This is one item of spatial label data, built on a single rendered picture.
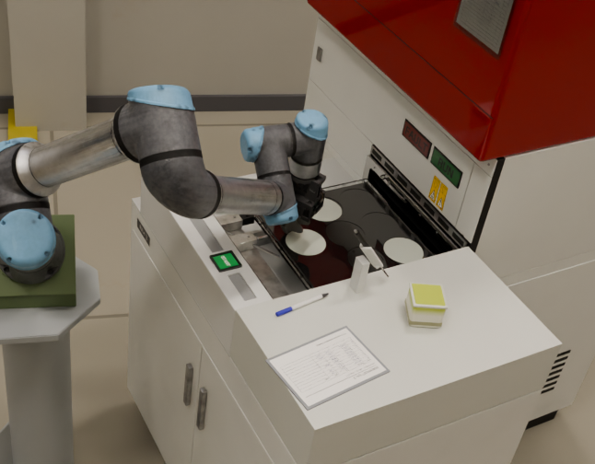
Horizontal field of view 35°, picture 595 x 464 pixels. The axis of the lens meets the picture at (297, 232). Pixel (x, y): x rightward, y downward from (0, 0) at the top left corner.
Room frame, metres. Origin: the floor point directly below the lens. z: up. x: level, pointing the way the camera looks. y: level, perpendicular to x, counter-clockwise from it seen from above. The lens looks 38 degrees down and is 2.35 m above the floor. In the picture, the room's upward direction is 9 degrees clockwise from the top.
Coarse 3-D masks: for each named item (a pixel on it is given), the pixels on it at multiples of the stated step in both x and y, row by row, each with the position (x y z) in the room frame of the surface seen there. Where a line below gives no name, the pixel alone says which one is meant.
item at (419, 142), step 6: (408, 126) 2.07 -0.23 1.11; (408, 132) 2.06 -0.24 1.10; (414, 132) 2.04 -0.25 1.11; (408, 138) 2.06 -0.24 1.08; (414, 138) 2.04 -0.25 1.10; (420, 138) 2.02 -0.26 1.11; (414, 144) 2.04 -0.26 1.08; (420, 144) 2.02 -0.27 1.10; (426, 144) 2.00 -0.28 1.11; (420, 150) 2.01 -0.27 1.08; (426, 150) 1.99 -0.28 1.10; (426, 156) 1.99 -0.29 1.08
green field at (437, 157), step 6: (438, 156) 1.96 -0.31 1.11; (432, 162) 1.97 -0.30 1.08; (438, 162) 1.95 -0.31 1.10; (444, 162) 1.94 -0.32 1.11; (438, 168) 1.95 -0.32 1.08; (444, 168) 1.93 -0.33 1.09; (450, 168) 1.91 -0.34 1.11; (444, 174) 1.93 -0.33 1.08; (450, 174) 1.91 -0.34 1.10; (456, 174) 1.89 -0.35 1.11; (450, 180) 1.90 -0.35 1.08; (456, 180) 1.89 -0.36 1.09; (456, 186) 1.88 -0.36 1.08
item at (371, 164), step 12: (372, 156) 2.17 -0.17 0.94; (372, 168) 2.14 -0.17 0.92; (384, 168) 2.11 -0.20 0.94; (372, 180) 2.15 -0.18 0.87; (384, 180) 2.09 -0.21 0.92; (396, 180) 2.07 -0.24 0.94; (384, 192) 2.10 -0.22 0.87; (396, 192) 2.04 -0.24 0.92; (408, 192) 2.02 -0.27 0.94; (408, 204) 1.99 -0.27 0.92; (420, 216) 1.95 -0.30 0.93; (432, 228) 1.90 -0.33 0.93; (444, 240) 1.86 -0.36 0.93; (432, 252) 1.88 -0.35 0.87
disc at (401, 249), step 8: (392, 240) 1.86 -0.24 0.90; (400, 240) 1.87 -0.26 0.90; (408, 240) 1.88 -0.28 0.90; (384, 248) 1.83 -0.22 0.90; (392, 248) 1.84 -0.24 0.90; (400, 248) 1.84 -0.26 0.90; (408, 248) 1.85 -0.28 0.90; (416, 248) 1.85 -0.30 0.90; (392, 256) 1.80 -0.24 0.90; (400, 256) 1.81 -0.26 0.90; (408, 256) 1.81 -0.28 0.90; (416, 256) 1.82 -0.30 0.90
